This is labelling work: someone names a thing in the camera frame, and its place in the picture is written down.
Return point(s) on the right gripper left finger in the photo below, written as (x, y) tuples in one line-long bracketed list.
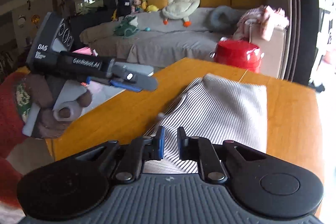
[(140, 150)]

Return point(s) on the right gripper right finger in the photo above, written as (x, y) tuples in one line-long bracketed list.
[(201, 150)]

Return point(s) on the striped grey white garment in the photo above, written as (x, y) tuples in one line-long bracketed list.
[(215, 108)]

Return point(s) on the red sleeve left forearm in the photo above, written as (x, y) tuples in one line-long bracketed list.
[(11, 136)]

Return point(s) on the pink clothes pile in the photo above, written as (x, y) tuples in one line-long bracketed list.
[(266, 17)]

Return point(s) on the left gloved hand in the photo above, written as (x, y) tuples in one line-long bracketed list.
[(54, 103)]

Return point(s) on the pink storage box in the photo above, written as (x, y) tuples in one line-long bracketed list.
[(86, 51)]

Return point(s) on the green plush toy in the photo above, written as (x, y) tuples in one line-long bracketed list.
[(128, 27)]

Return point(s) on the black plush toy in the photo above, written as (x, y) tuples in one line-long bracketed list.
[(123, 9)]

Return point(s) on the grey covered sofa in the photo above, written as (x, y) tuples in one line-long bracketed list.
[(160, 45)]

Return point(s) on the small doll toys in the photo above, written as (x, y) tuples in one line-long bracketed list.
[(142, 6)]

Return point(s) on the red round stool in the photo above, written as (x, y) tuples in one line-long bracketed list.
[(238, 53)]

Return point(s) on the grey round cushion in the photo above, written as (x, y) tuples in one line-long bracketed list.
[(224, 19)]

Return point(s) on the white goose plush toy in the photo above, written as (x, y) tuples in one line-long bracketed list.
[(180, 9)]

